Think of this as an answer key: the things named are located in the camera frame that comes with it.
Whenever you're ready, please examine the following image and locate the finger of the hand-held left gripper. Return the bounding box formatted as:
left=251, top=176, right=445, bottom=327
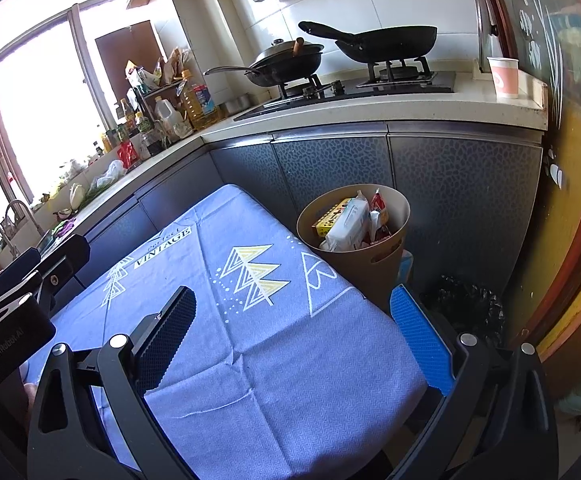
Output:
left=0, top=248, right=40, bottom=306
left=32, top=233, right=92, bottom=311

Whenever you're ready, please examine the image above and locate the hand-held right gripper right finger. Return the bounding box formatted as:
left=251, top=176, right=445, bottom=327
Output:
left=389, top=283, right=560, bottom=480

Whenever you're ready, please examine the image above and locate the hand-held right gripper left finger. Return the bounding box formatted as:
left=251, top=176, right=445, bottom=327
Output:
left=26, top=285, right=198, bottom=480

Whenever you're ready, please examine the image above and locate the tan plastic waste bin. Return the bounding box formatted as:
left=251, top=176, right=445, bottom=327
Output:
left=296, top=183, right=412, bottom=313

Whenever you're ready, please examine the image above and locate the white tissue pack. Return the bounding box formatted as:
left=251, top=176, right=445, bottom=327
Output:
left=319, top=197, right=373, bottom=252

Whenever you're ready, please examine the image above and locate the red white small packet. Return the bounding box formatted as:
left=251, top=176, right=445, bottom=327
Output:
left=367, top=187, right=391, bottom=228

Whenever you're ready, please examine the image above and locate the yellow cardboard box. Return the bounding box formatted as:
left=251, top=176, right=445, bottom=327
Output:
left=311, top=197, right=353, bottom=238

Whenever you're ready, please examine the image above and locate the black trash bag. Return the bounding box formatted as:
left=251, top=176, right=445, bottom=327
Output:
left=420, top=274, right=506, bottom=348

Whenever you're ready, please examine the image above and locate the blue printed tablecloth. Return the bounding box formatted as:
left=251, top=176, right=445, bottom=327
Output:
left=20, top=183, right=428, bottom=480

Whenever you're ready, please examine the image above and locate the clear plastic bag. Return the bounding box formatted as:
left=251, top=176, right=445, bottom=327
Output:
left=88, top=160, right=126, bottom=191

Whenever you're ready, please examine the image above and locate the red seasoning packet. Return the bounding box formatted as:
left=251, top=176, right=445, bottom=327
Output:
left=118, top=140, right=138, bottom=170

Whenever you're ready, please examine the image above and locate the row of condiment bottles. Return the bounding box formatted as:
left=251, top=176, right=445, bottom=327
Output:
left=93, top=97, right=144, bottom=156

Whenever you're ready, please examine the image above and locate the grey kitchen cabinet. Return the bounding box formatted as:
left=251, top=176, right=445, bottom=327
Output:
left=35, top=122, right=546, bottom=341

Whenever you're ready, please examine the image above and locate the white plastic jug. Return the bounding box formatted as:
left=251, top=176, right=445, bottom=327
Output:
left=153, top=96, right=186, bottom=143

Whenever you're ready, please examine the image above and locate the black kitchen rack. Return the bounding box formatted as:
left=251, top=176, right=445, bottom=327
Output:
left=128, top=77, right=186, bottom=126

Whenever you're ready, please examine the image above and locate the yellow cooking oil bottle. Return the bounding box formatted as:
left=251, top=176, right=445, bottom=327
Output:
left=178, top=70, right=218, bottom=131

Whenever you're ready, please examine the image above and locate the pile of food bags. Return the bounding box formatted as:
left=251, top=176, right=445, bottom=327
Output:
left=125, top=46, right=194, bottom=93

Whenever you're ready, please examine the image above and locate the steel container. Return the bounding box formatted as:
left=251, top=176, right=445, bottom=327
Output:
left=219, top=92, right=251, bottom=118

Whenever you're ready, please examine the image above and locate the black gas stove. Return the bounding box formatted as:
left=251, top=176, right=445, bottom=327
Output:
left=233, top=57, right=457, bottom=122

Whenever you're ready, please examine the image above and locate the pink white paper cup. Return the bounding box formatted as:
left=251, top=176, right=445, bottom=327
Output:
left=487, top=55, right=521, bottom=100

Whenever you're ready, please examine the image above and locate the black wok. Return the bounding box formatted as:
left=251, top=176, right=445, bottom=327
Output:
left=203, top=37, right=325, bottom=88

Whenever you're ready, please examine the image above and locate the black frying pan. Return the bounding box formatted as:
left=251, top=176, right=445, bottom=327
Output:
left=297, top=20, right=438, bottom=65

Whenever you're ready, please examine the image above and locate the steel pot lid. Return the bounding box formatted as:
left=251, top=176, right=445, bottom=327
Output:
left=473, top=0, right=501, bottom=75

